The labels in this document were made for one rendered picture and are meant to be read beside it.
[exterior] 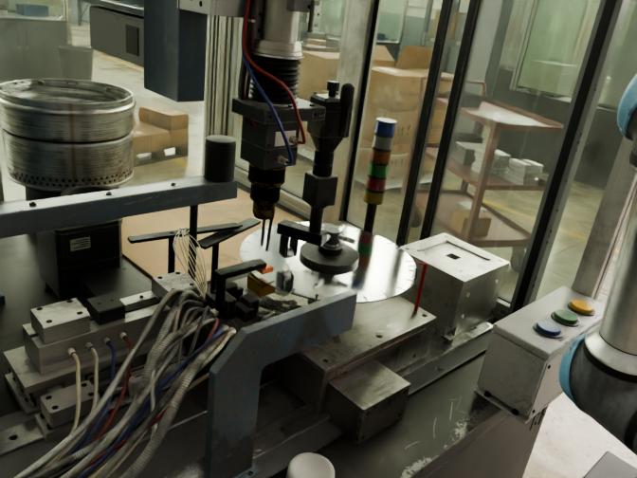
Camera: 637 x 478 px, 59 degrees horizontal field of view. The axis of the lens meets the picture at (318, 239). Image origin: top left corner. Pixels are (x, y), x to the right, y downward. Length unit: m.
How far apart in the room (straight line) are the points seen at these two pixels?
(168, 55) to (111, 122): 0.54
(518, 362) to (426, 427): 0.20
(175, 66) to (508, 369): 0.75
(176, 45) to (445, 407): 0.75
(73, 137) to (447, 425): 1.00
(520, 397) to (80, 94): 1.29
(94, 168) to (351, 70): 0.70
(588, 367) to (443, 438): 0.26
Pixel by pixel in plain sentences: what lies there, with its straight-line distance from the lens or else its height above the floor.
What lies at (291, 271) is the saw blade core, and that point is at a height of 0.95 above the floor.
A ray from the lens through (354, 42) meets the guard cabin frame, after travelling 1.57.
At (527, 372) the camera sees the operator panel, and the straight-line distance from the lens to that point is 1.05.
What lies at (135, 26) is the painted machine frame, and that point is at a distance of 1.14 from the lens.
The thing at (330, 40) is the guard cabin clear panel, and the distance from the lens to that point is 1.66.
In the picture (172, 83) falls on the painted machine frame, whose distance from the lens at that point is 0.91.
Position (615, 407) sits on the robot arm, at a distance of 0.91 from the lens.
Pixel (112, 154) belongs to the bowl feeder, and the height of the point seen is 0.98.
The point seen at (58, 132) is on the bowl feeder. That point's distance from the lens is 1.40.
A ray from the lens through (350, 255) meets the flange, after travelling 1.04.
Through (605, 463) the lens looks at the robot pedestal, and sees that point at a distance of 1.10.
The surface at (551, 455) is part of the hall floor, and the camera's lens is 2.29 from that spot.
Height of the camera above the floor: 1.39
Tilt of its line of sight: 24 degrees down
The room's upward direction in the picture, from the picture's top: 8 degrees clockwise
